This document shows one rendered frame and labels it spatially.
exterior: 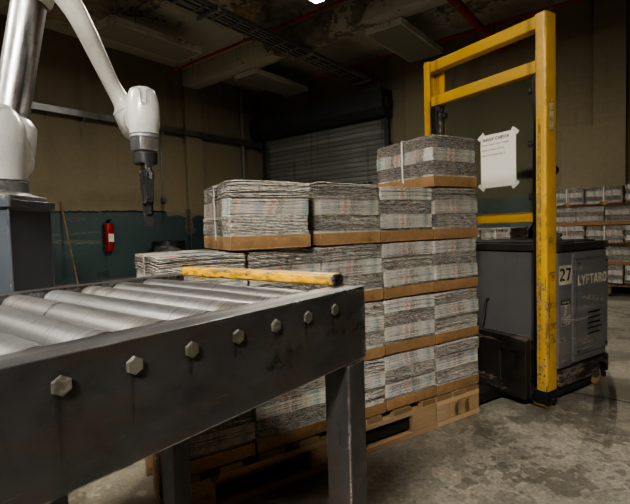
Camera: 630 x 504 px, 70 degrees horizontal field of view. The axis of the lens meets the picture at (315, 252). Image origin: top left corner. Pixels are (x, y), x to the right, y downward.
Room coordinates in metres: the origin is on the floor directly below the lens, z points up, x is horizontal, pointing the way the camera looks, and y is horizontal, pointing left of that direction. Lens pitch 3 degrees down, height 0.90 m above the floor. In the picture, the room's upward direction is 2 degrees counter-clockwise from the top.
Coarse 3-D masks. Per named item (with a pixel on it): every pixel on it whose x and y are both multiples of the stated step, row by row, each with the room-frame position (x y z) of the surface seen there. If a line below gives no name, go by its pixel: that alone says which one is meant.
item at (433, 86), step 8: (424, 64) 2.68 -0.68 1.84; (424, 72) 2.68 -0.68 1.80; (440, 72) 2.68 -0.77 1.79; (424, 80) 2.68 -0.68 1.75; (432, 80) 2.72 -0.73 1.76; (440, 80) 2.68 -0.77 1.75; (424, 88) 2.68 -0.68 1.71; (432, 88) 2.72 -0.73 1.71; (440, 88) 2.68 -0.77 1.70; (424, 96) 2.68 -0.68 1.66; (432, 96) 2.72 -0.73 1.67; (424, 104) 2.68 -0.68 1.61; (424, 112) 2.69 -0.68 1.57; (432, 112) 2.65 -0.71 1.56; (440, 112) 2.64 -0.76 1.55; (432, 120) 2.65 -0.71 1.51; (440, 120) 2.64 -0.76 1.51; (432, 128) 2.65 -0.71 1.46; (440, 128) 2.64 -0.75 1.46
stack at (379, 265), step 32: (160, 256) 1.37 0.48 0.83; (192, 256) 1.37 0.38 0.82; (224, 256) 1.42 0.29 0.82; (256, 256) 1.48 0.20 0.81; (288, 256) 1.55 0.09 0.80; (320, 256) 1.62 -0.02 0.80; (352, 256) 1.70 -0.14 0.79; (384, 256) 1.79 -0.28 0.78; (416, 256) 1.88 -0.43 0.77; (288, 288) 1.55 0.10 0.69; (320, 288) 1.62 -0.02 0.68; (384, 288) 1.78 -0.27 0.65; (384, 320) 1.78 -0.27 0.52; (416, 320) 1.88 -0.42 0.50; (416, 352) 1.87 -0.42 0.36; (320, 384) 1.61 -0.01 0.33; (384, 384) 1.77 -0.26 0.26; (416, 384) 1.87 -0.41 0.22; (256, 416) 1.48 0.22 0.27; (288, 416) 1.53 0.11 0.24; (320, 416) 1.61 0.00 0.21; (384, 416) 1.80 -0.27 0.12; (416, 416) 1.86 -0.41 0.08; (192, 448) 1.36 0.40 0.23; (224, 448) 1.41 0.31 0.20; (288, 448) 1.55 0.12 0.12; (320, 448) 1.60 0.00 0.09; (160, 480) 1.43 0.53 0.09; (192, 480) 1.35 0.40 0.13; (224, 480) 1.54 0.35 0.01; (288, 480) 1.53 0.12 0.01
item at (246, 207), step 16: (224, 192) 1.49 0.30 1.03; (240, 192) 1.45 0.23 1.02; (256, 192) 1.48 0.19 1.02; (272, 192) 1.50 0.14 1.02; (288, 192) 1.52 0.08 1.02; (304, 192) 1.55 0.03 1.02; (224, 208) 1.49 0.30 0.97; (240, 208) 1.45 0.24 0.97; (256, 208) 1.48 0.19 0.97; (272, 208) 1.50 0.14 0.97; (288, 208) 1.53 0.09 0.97; (304, 208) 1.55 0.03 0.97; (224, 224) 1.48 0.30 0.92; (240, 224) 1.45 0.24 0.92; (256, 224) 1.47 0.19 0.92; (272, 224) 1.50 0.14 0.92; (288, 224) 1.53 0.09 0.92; (304, 224) 1.55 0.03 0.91
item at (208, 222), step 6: (204, 192) 1.75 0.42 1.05; (210, 192) 1.67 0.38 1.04; (204, 198) 1.75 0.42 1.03; (210, 198) 1.67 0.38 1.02; (210, 204) 1.67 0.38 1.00; (204, 210) 1.76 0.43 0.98; (210, 210) 1.67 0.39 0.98; (204, 216) 1.75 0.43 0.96; (210, 216) 1.67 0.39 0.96; (204, 222) 1.74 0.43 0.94; (210, 222) 1.66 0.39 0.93; (204, 228) 1.74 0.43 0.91; (210, 228) 1.65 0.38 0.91; (210, 234) 1.68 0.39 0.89
